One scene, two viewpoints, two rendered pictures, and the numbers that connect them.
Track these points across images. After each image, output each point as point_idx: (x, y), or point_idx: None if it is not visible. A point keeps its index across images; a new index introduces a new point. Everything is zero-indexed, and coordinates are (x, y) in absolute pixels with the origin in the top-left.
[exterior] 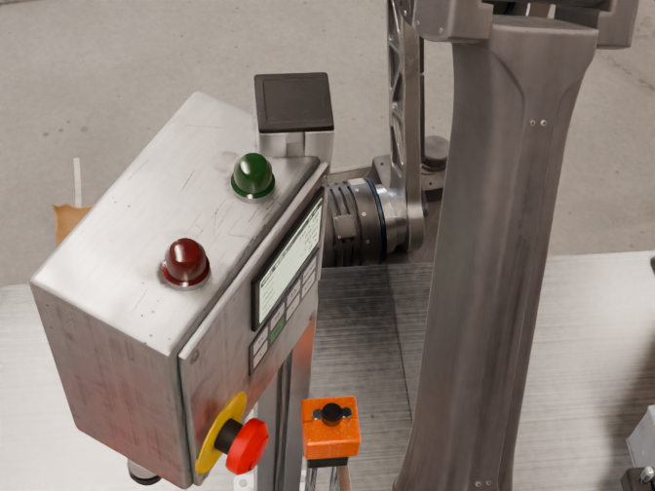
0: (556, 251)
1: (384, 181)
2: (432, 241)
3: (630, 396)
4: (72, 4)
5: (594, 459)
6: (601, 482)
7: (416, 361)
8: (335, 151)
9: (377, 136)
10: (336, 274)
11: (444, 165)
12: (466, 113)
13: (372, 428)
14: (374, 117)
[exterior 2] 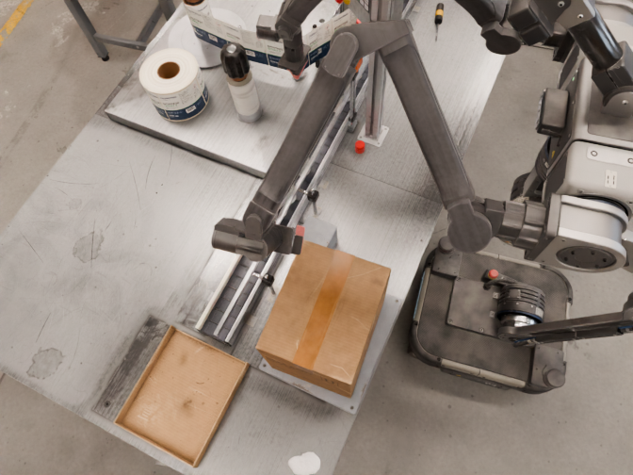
0: (492, 455)
1: (545, 348)
2: (505, 356)
3: (350, 250)
4: None
5: (337, 224)
6: (329, 221)
7: (399, 193)
8: (599, 382)
9: (603, 410)
10: None
11: (544, 381)
12: None
13: (383, 169)
14: (619, 417)
